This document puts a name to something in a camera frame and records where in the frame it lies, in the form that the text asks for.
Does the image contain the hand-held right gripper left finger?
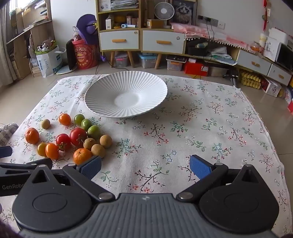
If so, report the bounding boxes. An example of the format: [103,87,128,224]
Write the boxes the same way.
[29,156,116,202]

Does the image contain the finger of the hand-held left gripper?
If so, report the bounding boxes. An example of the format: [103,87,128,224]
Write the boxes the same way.
[0,146,13,159]
[24,157,53,172]

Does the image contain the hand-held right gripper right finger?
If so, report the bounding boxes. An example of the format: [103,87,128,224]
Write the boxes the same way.
[176,154,264,202]

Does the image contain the mandarin orange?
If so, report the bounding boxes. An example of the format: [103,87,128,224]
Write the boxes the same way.
[73,148,93,166]
[25,128,40,145]

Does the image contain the yellow-orange cherry tomato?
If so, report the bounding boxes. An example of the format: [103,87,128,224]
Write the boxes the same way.
[37,142,48,157]

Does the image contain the orange cherry tomato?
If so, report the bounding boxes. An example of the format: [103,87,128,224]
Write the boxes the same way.
[59,114,71,126]
[45,143,60,160]

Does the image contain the brown longan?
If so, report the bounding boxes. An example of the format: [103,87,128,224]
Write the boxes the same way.
[83,138,97,150]
[100,135,112,148]
[91,144,106,158]

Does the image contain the white ribbed plate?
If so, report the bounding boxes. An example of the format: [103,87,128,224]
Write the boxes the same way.
[84,71,168,118]

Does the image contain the grey cushion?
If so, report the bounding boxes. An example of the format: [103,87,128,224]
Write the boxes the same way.
[0,122,19,147]

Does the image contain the small red tomato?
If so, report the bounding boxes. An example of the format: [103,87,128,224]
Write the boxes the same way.
[55,134,71,151]

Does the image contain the large red tomato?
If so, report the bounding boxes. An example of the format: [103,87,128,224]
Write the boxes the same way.
[69,127,88,147]

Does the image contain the green cherry tomato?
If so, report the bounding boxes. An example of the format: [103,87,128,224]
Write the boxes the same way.
[87,125,101,140]
[81,118,93,131]
[74,114,86,126]

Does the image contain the floral tablecloth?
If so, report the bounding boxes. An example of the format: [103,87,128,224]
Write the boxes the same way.
[0,74,290,238]

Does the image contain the white paper bag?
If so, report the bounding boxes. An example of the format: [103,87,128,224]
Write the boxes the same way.
[35,46,63,78]

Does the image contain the yellow egg trays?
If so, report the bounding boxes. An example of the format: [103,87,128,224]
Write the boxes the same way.
[239,71,261,89]

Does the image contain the clear storage box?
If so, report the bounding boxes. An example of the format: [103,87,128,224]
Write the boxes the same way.
[114,54,129,67]
[166,56,186,71]

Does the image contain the beige curtain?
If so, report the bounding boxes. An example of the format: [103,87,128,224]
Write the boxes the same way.
[0,0,14,85]

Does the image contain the red white box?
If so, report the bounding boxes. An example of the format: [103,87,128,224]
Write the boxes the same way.
[261,78,282,97]

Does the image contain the red round bucket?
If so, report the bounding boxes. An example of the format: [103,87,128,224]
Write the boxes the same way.
[72,39,99,70]

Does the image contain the black flat panel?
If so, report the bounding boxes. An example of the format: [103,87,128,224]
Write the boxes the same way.
[66,39,77,71]

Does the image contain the plush toys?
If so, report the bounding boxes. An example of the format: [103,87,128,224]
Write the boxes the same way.
[37,39,56,52]

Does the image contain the low wooden cabinet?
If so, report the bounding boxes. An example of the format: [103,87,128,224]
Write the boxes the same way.
[185,38,293,86]

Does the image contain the blue lid storage box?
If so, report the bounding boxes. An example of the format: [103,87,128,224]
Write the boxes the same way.
[138,53,158,68]

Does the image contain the wooden bookshelf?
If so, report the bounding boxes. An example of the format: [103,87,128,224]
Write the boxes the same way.
[5,0,55,79]

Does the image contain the white cabinet drawer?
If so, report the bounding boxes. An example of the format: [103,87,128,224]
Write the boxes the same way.
[142,30,185,55]
[99,30,140,51]

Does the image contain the jar of orange snacks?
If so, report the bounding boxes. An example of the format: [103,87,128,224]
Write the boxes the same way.
[250,41,264,53]

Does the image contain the pink cloth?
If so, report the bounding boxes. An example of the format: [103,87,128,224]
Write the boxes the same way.
[172,22,249,49]

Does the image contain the white appliance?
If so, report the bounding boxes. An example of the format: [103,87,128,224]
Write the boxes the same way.
[263,37,293,69]

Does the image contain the small cardboard box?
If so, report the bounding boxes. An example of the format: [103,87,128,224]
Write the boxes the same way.
[146,19,165,29]

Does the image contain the white foam box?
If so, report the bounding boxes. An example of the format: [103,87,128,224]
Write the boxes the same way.
[269,27,289,45]

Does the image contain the framed cat picture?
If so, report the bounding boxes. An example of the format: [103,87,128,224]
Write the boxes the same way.
[170,0,198,25]

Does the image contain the white desk fan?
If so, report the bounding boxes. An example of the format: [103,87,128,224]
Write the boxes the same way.
[154,2,172,28]

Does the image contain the red hanging decoration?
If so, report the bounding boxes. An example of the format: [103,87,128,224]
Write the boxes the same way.
[262,0,272,31]

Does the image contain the stack of papers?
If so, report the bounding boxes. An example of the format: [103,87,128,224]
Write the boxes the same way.
[110,0,140,10]

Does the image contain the black cable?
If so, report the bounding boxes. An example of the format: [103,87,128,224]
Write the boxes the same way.
[205,21,216,41]

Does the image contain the wall power strip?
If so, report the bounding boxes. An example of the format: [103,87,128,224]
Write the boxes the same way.
[197,15,219,26]

